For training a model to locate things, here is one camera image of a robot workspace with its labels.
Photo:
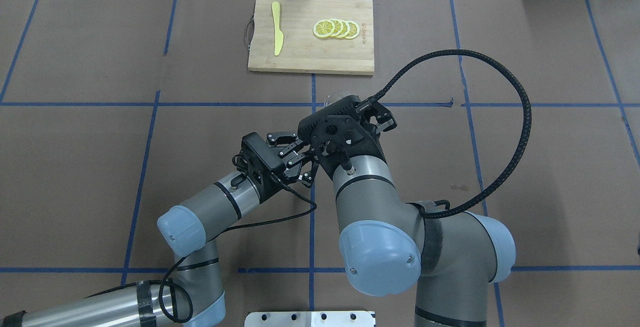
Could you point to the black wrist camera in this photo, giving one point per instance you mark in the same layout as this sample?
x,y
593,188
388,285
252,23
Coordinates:
x,y
263,163
329,122

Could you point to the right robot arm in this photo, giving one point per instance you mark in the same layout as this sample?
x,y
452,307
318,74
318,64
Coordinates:
x,y
389,246

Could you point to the clear glass cup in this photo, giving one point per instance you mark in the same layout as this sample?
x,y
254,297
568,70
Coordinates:
x,y
337,97

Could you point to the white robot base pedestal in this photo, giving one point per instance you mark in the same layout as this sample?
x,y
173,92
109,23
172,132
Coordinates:
x,y
348,318

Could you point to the yellow plastic knife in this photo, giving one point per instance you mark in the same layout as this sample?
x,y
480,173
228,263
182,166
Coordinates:
x,y
276,9

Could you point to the lemon slices stack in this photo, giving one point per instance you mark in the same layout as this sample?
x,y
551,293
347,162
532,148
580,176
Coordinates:
x,y
336,29

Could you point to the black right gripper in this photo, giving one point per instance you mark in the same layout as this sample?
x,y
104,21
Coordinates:
x,y
370,142

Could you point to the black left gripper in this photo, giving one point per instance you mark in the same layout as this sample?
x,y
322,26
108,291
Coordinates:
x,y
289,159

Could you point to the wooden cutting board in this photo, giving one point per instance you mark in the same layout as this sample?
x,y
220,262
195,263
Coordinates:
x,y
303,52

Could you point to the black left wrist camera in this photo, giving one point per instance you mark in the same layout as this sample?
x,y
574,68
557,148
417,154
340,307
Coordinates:
x,y
263,163

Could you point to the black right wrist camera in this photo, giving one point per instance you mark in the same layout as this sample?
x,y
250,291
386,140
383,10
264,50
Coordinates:
x,y
329,122

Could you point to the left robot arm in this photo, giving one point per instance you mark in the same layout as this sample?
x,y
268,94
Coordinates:
x,y
190,292

